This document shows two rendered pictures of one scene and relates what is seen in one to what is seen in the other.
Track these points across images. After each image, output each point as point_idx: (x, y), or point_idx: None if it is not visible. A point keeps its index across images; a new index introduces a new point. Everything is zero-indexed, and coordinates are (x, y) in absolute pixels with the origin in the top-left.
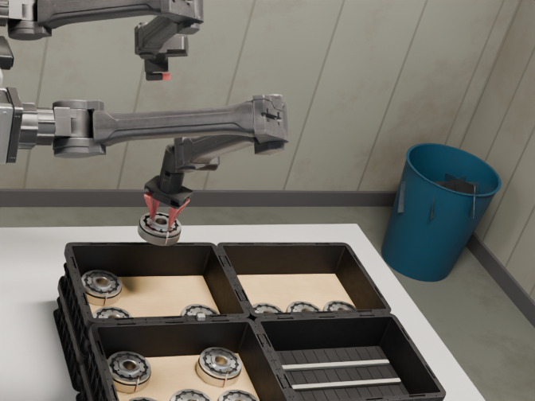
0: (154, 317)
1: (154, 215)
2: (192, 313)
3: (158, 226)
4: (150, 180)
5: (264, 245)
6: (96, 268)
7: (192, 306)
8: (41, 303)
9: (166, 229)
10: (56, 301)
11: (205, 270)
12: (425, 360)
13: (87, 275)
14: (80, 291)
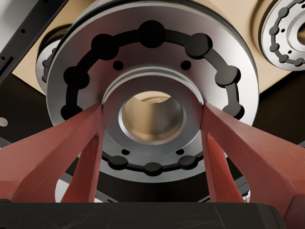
0: (243, 179)
1: (100, 124)
2: (285, 32)
3: (164, 154)
4: None
5: None
6: (35, 40)
7: (279, 7)
8: (0, 26)
9: (200, 137)
10: (10, 5)
11: None
12: None
13: (43, 76)
14: (102, 200)
